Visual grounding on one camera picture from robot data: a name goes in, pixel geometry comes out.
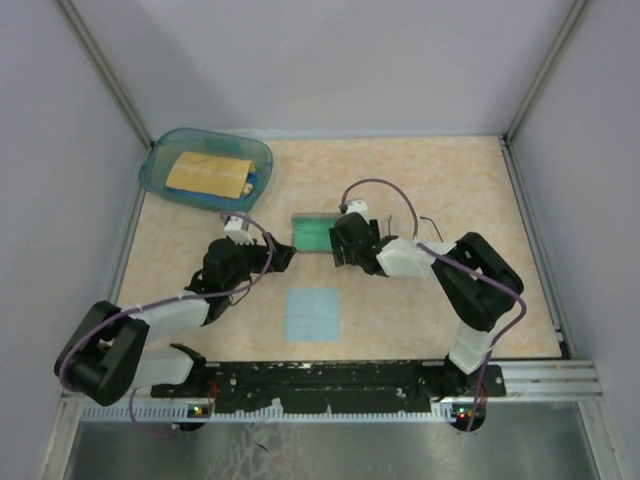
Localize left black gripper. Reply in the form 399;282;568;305
225;232;296;293

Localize grey glasses case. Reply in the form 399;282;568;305
291;212;340;254

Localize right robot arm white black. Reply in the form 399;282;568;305
329;213;524;398

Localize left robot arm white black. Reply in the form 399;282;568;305
54;235;296;406

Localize light blue cleaning cloth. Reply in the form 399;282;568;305
284;288;340;343

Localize teal plastic bin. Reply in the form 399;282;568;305
138;128;274;212

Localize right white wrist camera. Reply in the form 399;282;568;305
339;198;370;222

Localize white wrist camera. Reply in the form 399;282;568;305
221;213;253;246
339;198;370;222

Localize metal frame sunglasses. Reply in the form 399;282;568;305
386;214;444;242

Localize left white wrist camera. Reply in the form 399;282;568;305
221;213;253;246

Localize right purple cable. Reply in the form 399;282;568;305
339;178;528;432

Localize purple cable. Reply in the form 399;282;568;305
339;178;528;432
57;212;279;440

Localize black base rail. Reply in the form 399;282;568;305
151;360;506;430

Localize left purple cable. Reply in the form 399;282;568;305
57;212;279;440

